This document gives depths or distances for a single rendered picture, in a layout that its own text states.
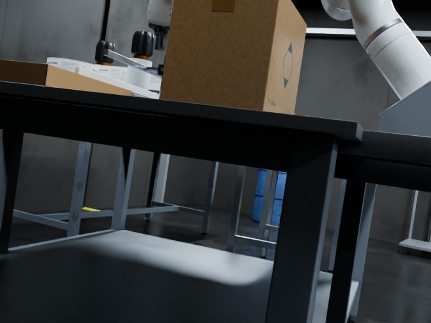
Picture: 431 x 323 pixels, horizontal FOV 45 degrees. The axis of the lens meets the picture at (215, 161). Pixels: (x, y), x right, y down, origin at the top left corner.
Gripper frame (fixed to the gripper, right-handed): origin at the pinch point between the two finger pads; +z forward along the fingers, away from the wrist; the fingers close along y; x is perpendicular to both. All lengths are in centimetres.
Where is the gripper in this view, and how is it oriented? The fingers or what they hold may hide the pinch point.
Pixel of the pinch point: (160, 43)
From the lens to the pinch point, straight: 159.0
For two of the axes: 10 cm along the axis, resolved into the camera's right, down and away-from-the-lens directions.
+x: -6.0, 1.3, -7.9
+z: -1.4, 9.5, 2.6
